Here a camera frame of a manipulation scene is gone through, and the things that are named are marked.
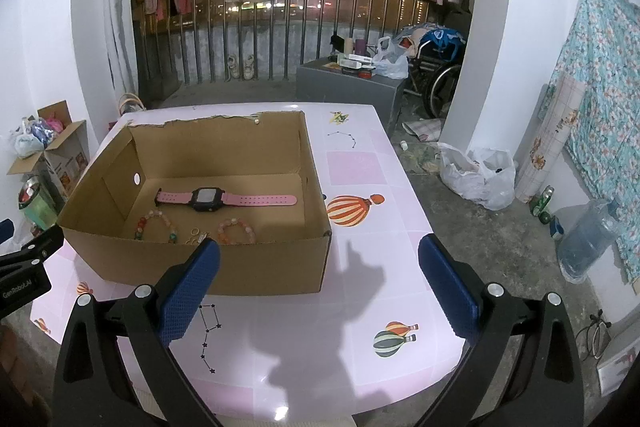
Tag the green bin with steel lid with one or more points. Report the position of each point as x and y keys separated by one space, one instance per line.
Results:
x=37 y=202

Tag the white shoe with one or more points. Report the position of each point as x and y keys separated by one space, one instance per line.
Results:
x=248 y=67
x=233 y=67

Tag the white plastic bag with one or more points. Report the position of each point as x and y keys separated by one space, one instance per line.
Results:
x=475 y=182
x=392 y=64

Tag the white flat box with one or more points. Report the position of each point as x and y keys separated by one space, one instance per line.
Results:
x=360 y=61

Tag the black desk gadget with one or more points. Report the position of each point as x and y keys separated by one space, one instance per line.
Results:
x=337 y=43

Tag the grey cabinet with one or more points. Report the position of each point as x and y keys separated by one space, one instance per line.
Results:
x=345 y=102

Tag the red round tin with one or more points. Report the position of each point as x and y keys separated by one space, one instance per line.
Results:
x=367 y=74

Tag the purple cup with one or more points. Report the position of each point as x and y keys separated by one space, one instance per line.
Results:
x=360 y=46

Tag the cream pillar candle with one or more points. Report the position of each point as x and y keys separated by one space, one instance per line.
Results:
x=348 y=45

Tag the green glass bottle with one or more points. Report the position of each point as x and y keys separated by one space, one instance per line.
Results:
x=542 y=204

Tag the cartoon printed roll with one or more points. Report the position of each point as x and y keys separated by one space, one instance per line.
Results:
x=550 y=142

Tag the floral sheet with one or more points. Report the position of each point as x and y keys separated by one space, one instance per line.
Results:
x=600 y=107

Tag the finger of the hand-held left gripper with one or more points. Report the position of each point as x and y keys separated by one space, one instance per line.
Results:
x=35 y=249
x=6 y=231

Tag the pink digital watch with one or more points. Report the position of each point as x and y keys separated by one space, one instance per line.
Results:
x=205 y=199

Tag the wheelchair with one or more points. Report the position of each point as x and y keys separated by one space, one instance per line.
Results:
x=442 y=87

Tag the metal balcony railing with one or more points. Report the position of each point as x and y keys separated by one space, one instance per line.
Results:
x=300 y=7

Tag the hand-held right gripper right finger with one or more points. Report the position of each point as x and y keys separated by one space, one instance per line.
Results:
x=447 y=289

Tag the printed open cardboard box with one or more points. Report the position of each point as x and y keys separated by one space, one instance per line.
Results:
x=65 y=157

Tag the white curtain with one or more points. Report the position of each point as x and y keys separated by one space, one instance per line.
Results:
x=122 y=7

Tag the pale blue plastic bag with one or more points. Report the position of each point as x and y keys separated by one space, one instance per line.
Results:
x=27 y=144

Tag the brown cardboard box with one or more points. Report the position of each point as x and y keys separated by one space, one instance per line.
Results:
x=250 y=267

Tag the clear water jug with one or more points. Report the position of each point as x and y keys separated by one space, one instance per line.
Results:
x=585 y=242

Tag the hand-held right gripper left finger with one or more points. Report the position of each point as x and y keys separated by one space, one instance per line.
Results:
x=190 y=292

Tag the magazine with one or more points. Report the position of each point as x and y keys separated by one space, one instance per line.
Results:
x=424 y=129

